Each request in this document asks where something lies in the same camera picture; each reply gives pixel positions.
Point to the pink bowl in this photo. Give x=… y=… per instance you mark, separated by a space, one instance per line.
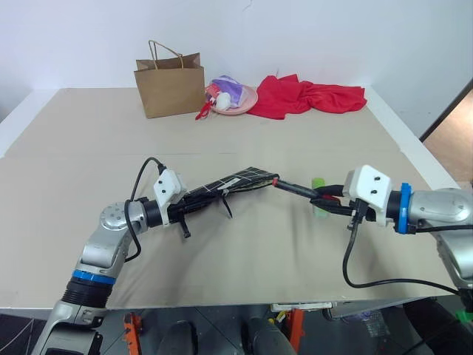
x=247 y=103

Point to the white round ball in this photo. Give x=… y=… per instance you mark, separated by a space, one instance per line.
x=222 y=101

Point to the black grid pouch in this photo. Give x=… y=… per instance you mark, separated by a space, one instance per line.
x=244 y=177

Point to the red ribbon item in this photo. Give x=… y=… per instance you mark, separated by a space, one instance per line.
x=203 y=111

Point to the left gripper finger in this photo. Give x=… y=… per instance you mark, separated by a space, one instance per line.
x=205 y=197
x=227 y=207

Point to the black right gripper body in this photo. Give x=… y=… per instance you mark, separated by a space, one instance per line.
x=360 y=211

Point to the red cloth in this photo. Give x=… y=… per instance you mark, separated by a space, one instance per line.
x=295 y=98

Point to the dark door frame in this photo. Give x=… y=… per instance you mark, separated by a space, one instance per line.
x=449 y=103

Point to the white bracket under table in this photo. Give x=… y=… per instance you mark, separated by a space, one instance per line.
x=301 y=305

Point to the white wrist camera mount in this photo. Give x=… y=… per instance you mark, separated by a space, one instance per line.
x=168 y=186
x=371 y=185

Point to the orange clamp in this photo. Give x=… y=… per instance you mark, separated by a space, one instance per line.
x=296 y=325
x=132 y=333

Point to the red marker with black barrel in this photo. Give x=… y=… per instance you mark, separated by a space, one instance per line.
x=295 y=188

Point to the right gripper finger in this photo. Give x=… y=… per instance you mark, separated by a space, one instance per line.
x=332 y=208
x=334 y=188

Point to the dark rounded shape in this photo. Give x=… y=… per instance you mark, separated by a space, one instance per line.
x=181 y=338
x=264 y=336

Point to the brown paper bag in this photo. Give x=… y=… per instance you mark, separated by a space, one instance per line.
x=170 y=88

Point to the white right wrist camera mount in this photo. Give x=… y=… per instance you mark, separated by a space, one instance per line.
x=371 y=185

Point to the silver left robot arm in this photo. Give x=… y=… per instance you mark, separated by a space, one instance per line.
x=111 y=236

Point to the purple and white cloth bag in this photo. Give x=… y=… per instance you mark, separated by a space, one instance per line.
x=231 y=87

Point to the grey mesh basket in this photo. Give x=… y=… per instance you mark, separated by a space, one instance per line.
x=366 y=321

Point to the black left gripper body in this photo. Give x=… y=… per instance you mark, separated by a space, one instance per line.
x=178 y=212

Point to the black rounded bulk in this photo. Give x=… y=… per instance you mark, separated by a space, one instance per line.
x=436 y=325

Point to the green highlighter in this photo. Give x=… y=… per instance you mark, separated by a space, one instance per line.
x=318 y=182

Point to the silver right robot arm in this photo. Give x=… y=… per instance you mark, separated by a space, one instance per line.
x=439 y=207

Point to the green plastic part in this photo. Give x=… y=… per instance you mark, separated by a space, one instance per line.
x=465 y=317

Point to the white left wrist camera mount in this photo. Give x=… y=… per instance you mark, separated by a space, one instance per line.
x=168 y=186

